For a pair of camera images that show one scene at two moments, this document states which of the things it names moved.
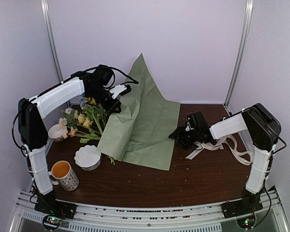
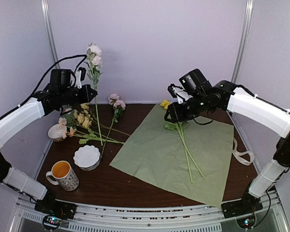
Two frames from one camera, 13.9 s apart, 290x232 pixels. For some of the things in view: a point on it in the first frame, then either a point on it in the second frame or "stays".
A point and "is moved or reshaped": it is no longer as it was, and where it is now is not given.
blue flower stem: [82, 100] is moved or reshaped
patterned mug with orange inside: [62, 173] stays
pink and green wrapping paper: [144, 132] → [194, 158]
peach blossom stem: [73, 132] stays
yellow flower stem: [91, 102] → [179, 126]
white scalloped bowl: [88, 157] stays
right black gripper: [178, 133] → [175, 114]
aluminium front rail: [265, 217] stays
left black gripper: [110, 108] → [87, 98]
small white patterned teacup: [55, 133] stays
